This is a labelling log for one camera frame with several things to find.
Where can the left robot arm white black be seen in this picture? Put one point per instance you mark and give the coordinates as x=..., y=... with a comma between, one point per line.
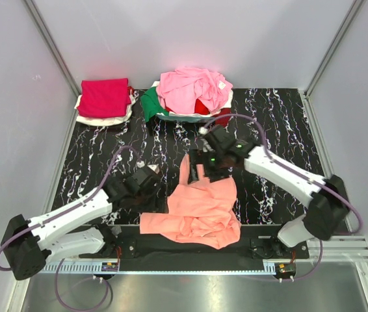
x=31, y=244

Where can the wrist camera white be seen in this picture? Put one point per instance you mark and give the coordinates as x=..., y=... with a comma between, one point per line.
x=203, y=131
x=153, y=167

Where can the folded red t shirt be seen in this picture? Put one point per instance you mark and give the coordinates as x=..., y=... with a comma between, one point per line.
x=131, y=90

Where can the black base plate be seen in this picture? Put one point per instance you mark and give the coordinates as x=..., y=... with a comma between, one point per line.
x=187, y=253

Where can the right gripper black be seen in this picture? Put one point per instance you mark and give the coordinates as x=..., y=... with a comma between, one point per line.
x=199, y=156

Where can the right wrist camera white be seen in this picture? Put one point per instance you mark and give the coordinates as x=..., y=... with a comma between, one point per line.
x=203, y=131

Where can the salmon orange t shirt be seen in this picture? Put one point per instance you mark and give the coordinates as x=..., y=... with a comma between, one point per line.
x=200, y=212

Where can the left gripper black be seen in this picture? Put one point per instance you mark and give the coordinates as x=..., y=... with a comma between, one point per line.
x=157, y=205

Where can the grey slotted cable duct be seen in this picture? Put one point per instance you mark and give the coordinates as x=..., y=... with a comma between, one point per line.
x=130, y=266

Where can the green t shirt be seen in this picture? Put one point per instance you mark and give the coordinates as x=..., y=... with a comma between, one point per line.
x=151, y=105

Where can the left aluminium frame post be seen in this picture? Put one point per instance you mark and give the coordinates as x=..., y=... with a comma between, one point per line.
x=47, y=37

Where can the aluminium frame post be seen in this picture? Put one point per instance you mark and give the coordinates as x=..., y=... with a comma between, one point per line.
x=345, y=25
x=47, y=37

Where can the folded white t shirt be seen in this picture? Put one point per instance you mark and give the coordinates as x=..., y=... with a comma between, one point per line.
x=105, y=122

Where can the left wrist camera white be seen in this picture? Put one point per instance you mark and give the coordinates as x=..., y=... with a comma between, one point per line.
x=153, y=167

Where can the light pink t shirt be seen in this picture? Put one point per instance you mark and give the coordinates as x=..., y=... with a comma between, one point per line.
x=178, y=91

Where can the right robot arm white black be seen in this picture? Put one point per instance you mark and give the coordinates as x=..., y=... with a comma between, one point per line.
x=324, y=198

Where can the laundry basket grey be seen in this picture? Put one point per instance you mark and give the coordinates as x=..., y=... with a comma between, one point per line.
x=190, y=118

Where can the right aluminium frame post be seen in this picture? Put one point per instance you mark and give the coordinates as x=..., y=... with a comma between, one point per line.
x=345, y=25

